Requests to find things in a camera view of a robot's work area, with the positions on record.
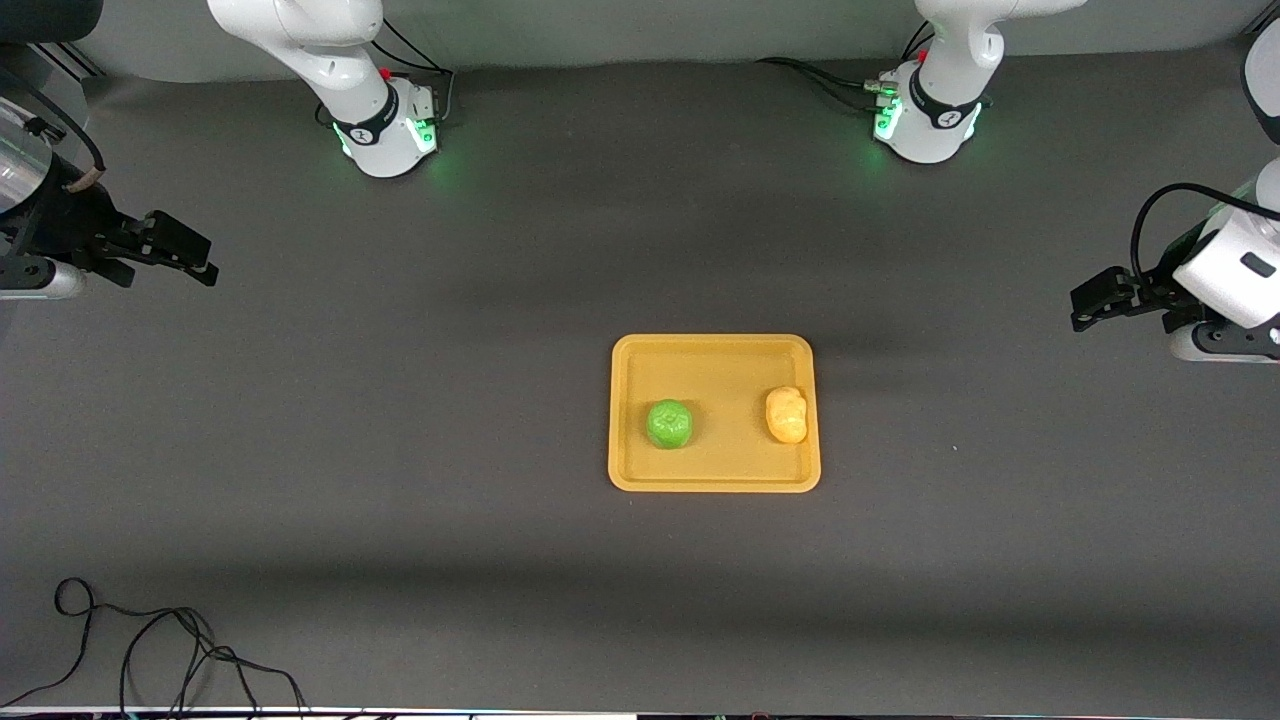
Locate yellow potato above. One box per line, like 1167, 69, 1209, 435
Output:
765, 386, 810, 445

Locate thin black loose cable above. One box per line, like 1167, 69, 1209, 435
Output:
0, 578, 311, 717

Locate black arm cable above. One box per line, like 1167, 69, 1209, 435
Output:
0, 62, 107, 197
1129, 183, 1280, 293

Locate yellow plastic tray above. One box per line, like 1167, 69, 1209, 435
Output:
608, 334, 822, 494

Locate black arm base cables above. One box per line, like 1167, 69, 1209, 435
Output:
757, 20, 993, 117
315, 15, 458, 129

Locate black right arm base cables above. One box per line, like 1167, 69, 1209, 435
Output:
315, 15, 458, 129

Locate dark grey table cloth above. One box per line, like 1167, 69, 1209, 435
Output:
0, 40, 1280, 713

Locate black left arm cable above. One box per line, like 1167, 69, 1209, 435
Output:
1129, 183, 1280, 293

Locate aluminium frame rail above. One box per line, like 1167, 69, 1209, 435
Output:
45, 42, 103, 81

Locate black left arm base cables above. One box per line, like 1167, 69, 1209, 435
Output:
757, 20, 993, 117

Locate green apple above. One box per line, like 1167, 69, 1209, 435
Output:
646, 399, 698, 450

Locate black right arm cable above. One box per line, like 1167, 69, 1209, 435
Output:
0, 62, 107, 197

